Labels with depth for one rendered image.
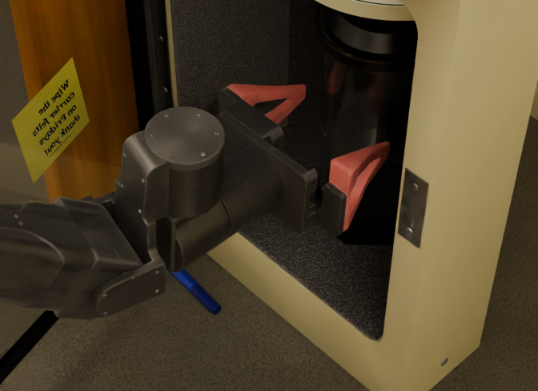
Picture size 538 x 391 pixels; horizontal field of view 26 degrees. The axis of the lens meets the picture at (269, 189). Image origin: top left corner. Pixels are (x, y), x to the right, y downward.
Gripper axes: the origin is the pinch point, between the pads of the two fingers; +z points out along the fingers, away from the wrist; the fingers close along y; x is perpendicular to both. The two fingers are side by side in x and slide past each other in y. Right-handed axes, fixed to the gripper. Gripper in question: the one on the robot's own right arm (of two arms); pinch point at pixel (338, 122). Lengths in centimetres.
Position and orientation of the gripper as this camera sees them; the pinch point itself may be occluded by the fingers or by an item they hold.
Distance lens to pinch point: 97.7
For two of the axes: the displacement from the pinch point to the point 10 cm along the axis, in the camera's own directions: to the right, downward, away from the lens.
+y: -6.9, -5.3, 5.0
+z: 7.2, -4.8, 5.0
